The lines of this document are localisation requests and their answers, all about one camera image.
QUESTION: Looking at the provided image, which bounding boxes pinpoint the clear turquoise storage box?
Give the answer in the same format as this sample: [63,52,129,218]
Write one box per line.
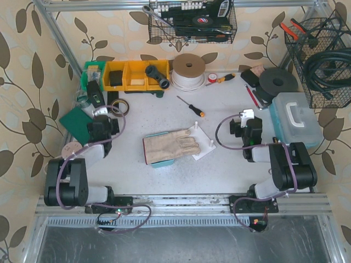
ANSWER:
[269,92,323,148]

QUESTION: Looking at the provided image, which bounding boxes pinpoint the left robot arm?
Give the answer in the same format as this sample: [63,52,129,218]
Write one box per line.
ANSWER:
[44,115,123,209]

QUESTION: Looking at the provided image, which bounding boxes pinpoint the black orange screwdriver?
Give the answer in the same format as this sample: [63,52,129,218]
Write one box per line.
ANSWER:
[177,96,205,118]

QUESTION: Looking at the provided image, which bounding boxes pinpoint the red handled hex key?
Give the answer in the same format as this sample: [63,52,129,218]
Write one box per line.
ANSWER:
[245,84,270,111]

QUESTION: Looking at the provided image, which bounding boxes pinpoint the black cable spool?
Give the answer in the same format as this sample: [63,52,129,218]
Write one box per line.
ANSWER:
[256,68,298,102]

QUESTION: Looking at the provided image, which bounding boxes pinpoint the green sanding block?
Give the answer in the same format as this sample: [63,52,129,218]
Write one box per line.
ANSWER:
[59,107,93,145]

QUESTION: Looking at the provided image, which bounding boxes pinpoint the black coiled hose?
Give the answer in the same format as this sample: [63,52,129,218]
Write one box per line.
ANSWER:
[304,48,351,96]

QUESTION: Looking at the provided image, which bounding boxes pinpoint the top wire basket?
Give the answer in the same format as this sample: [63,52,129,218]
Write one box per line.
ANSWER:
[142,1,237,45]

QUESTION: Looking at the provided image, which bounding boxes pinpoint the white peg base plate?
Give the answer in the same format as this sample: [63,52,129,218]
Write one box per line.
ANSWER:
[189,121,216,161]

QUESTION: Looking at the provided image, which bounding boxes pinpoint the black foam block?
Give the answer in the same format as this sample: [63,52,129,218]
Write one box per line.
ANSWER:
[109,70,123,87]

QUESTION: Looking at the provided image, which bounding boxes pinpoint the brown tape roll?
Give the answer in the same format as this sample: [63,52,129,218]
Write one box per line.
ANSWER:
[111,99,130,117]

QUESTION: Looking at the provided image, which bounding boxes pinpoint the turquoise plastic tray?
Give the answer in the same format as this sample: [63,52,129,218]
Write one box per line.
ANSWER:
[146,132,174,168]

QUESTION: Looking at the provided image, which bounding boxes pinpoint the glass jar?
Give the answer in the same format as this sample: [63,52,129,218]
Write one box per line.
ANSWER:
[75,90,91,109]

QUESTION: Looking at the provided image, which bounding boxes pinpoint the black pipe fitting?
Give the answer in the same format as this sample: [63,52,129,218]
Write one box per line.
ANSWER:
[145,65,170,90]

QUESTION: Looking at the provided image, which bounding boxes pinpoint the green parts bin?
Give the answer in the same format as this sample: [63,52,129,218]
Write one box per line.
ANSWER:
[81,61,106,91]

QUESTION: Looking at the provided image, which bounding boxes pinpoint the wire basket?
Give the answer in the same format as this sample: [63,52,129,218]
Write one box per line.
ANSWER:
[142,1,237,45]
[284,16,350,108]

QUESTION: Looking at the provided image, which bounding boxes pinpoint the yellow black screwdriver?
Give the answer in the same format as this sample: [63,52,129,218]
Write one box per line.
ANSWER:
[205,73,235,87]

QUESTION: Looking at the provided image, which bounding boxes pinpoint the right wire basket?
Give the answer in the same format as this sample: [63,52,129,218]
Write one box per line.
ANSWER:
[284,16,350,108]

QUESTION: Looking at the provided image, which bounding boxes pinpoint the white cable spool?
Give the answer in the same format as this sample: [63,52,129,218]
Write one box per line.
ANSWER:
[171,53,206,93]

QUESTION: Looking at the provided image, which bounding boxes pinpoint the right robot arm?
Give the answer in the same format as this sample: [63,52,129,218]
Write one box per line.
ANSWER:
[229,117,317,214]

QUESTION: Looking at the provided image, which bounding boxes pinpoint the black measuring device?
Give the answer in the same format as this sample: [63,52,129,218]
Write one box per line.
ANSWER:
[86,81,105,108]

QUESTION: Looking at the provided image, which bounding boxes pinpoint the red tape roll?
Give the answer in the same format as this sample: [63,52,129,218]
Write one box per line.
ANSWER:
[208,73,218,83]

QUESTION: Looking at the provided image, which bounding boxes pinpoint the round beige power strip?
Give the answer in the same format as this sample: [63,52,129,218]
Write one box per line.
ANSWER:
[61,141,82,159]

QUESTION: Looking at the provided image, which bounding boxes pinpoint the beige work glove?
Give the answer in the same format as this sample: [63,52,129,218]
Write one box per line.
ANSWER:
[143,129,201,164]

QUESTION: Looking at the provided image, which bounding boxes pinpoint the black sponge block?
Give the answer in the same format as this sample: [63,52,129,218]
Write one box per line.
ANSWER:
[240,69,259,88]

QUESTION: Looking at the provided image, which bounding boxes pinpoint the yellow parts bin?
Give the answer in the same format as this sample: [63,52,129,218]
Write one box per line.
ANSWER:
[103,60,170,92]

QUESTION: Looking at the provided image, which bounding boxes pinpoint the orange handled pliers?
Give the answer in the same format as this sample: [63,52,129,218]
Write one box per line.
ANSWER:
[279,18,307,41]

